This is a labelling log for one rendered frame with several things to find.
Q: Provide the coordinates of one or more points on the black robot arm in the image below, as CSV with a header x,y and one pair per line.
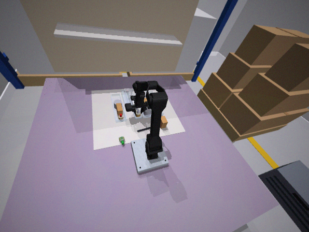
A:
x,y
157,102

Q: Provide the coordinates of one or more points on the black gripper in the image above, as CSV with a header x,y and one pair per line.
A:
x,y
138,104

